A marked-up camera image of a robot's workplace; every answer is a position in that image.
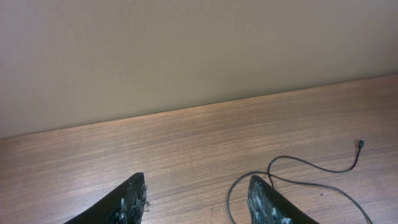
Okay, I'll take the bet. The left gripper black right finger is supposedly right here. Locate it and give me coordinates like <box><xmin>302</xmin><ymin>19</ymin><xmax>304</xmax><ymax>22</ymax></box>
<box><xmin>248</xmin><ymin>175</ymin><xmax>318</xmax><ymax>224</ymax></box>

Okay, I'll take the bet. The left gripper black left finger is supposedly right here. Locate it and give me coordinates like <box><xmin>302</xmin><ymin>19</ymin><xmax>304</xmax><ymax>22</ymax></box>
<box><xmin>67</xmin><ymin>172</ymin><xmax>147</xmax><ymax>224</ymax></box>

